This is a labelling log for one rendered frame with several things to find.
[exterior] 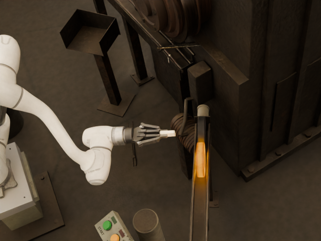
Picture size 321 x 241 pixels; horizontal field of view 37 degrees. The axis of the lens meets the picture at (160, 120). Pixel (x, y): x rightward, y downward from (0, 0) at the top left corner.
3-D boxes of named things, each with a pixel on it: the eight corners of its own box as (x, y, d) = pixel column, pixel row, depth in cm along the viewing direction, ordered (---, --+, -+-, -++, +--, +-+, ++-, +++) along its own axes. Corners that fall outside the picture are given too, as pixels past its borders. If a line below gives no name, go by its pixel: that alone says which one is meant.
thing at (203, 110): (209, 112, 236) (208, 104, 231) (209, 125, 230) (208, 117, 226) (197, 112, 237) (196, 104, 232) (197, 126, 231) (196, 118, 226)
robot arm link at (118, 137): (115, 149, 230) (127, 148, 228) (110, 138, 222) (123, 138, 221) (118, 133, 235) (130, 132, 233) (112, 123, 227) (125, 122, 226)
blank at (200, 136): (205, 109, 220) (197, 109, 221) (204, 135, 210) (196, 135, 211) (206, 130, 232) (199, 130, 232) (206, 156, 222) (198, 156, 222)
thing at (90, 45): (103, 85, 338) (77, 8, 280) (136, 94, 330) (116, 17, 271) (90, 107, 329) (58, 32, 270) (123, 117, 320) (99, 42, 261)
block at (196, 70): (206, 88, 254) (204, 58, 235) (215, 98, 250) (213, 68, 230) (189, 98, 252) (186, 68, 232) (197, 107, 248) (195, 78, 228)
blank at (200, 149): (204, 135, 210) (196, 135, 211) (203, 163, 200) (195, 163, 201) (206, 156, 222) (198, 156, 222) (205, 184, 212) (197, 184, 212)
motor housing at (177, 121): (194, 158, 295) (187, 106, 252) (214, 184, 283) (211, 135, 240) (176, 168, 293) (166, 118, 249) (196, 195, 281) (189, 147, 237)
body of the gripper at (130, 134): (129, 132, 233) (147, 131, 231) (126, 147, 228) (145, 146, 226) (124, 123, 227) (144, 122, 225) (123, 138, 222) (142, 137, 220)
